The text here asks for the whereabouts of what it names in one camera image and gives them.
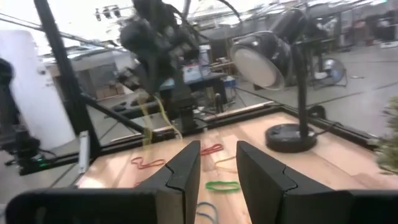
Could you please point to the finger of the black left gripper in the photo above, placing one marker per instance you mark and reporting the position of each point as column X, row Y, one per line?
column 152, row 82
column 130, row 79

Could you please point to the green rubber band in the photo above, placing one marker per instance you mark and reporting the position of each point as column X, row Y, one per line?
column 222, row 189

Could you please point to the grey floor fan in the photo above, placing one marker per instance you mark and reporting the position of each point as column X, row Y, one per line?
column 334, row 71

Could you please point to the black ceiling track lights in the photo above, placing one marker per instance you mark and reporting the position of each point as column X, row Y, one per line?
column 107, row 13

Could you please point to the blue rubber band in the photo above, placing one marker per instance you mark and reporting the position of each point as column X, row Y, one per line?
column 205, row 203

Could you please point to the yellow rubber band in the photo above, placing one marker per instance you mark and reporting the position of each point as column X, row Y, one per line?
column 147, row 135
column 224, row 160

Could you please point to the black equipment with green light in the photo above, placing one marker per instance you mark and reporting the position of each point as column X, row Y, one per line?
column 21, row 149

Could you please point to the black desk lamp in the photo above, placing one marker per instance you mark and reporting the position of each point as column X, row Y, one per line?
column 289, row 138

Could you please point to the small green potted plant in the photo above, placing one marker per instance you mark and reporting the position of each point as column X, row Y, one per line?
column 390, row 149

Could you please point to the white plastic strip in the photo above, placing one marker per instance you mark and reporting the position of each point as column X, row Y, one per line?
column 84, row 152

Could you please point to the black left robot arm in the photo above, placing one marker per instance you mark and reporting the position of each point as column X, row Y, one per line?
column 186, row 109

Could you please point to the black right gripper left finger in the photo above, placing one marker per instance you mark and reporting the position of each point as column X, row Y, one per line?
column 174, row 199

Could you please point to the white round pillar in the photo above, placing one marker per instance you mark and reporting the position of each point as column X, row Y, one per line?
column 37, row 93

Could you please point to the red rubber band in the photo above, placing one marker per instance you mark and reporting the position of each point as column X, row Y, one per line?
column 158, row 162
column 214, row 148

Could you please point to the black aluminium table frame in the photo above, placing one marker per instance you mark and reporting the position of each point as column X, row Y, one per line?
column 63, row 65

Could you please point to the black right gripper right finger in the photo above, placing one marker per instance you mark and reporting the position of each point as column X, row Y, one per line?
column 273, row 199

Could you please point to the black background desk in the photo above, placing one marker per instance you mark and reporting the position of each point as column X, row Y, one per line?
column 199, row 81

